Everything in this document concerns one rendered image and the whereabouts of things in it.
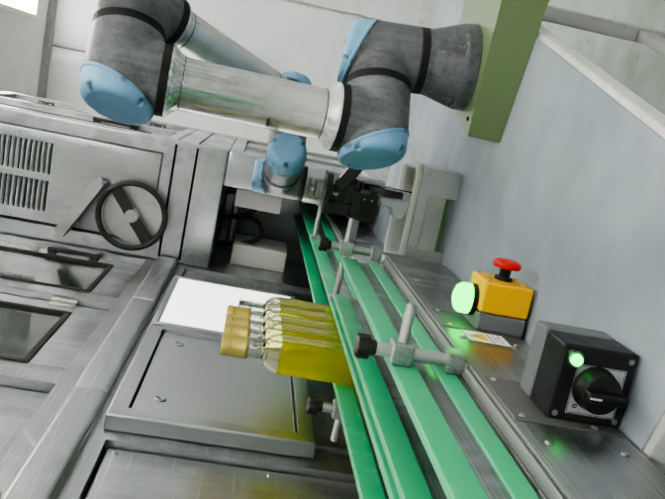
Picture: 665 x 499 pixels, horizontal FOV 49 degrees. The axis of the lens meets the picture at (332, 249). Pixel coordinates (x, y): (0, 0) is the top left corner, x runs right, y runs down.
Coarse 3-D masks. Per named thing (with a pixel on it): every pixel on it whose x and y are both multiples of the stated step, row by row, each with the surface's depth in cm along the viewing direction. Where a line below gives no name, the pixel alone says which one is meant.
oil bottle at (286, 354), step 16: (272, 336) 122; (288, 336) 123; (272, 352) 119; (288, 352) 119; (304, 352) 119; (320, 352) 119; (336, 352) 120; (272, 368) 119; (288, 368) 119; (304, 368) 120; (320, 368) 120; (336, 368) 120; (352, 384) 121
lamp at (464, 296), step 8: (456, 288) 103; (464, 288) 102; (472, 288) 102; (456, 296) 102; (464, 296) 101; (472, 296) 101; (456, 304) 102; (464, 304) 101; (472, 304) 101; (464, 312) 103; (472, 312) 102
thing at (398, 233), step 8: (408, 160) 156; (408, 168) 161; (416, 168) 148; (400, 176) 162; (408, 176) 162; (416, 176) 146; (400, 184) 162; (408, 184) 162; (416, 184) 146; (416, 192) 146; (416, 200) 148; (408, 208) 163; (392, 216) 164; (408, 216) 147; (392, 224) 164; (400, 224) 164; (408, 224) 148; (392, 232) 164; (400, 232) 164; (408, 232) 148; (392, 240) 164; (400, 240) 164; (384, 248) 165; (392, 248) 165; (400, 248) 149
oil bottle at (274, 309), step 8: (264, 312) 138; (272, 312) 136; (280, 312) 136; (288, 312) 136; (296, 312) 137; (304, 312) 138; (312, 312) 139; (320, 312) 140; (264, 320) 136; (320, 320) 136; (328, 320) 137
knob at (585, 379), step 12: (588, 372) 71; (600, 372) 71; (576, 384) 72; (588, 384) 70; (600, 384) 70; (612, 384) 70; (576, 396) 72; (588, 396) 69; (600, 396) 69; (612, 396) 69; (588, 408) 71; (600, 408) 71; (612, 408) 71; (624, 408) 70
